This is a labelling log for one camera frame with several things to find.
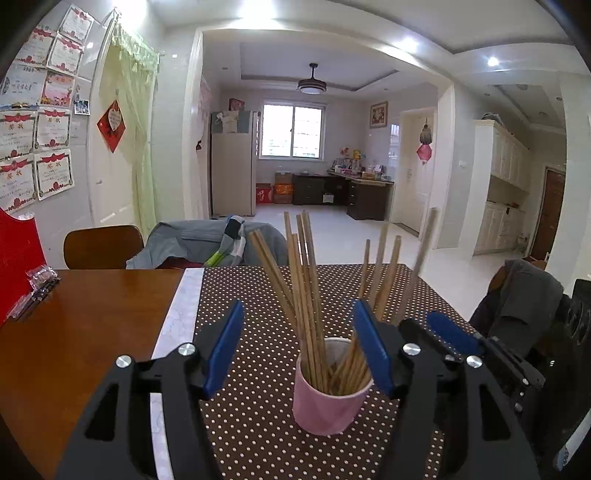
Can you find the red bag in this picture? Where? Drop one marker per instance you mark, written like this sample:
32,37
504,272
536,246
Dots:
20,252

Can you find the white table runner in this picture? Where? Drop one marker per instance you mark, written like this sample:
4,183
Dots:
178,327

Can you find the red cardboard box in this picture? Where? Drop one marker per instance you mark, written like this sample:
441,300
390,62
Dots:
264,193

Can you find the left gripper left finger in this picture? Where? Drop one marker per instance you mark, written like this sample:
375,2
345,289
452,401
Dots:
113,438

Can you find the grey jacket on chair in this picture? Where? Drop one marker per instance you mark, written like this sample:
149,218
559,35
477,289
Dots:
208,243

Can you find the red diamond wall ornament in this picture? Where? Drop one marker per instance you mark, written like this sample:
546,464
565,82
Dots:
111,126

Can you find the white cabinet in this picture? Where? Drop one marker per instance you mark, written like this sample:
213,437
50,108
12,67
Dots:
502,170

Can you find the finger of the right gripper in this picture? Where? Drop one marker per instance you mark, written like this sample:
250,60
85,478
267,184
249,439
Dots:
413,332
509,369

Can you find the ceiling fan lamp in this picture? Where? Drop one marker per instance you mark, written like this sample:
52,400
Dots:
312,85

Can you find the window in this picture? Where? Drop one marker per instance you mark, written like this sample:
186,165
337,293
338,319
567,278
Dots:
292,130

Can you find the green curtain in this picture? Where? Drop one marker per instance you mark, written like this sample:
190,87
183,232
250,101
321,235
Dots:
128,78

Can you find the chair with dark jacket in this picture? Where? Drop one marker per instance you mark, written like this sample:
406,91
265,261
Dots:
523,301

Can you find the pink cup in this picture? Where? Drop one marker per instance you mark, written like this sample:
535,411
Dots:
323,414

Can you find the framed picture far wall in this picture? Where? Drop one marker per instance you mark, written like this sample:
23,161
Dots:
379,115

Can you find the wooden chopstick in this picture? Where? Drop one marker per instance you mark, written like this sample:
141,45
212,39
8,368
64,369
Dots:
365,271
311,276
352,374
419,262
298,304
280,288

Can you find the beige refrigerator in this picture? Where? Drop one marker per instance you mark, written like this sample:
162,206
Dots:
233,151

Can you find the plastic packet on table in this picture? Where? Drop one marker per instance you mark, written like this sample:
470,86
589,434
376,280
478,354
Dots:
42,281

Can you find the dark wooden desk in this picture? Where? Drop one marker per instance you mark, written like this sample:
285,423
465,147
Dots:
364,199

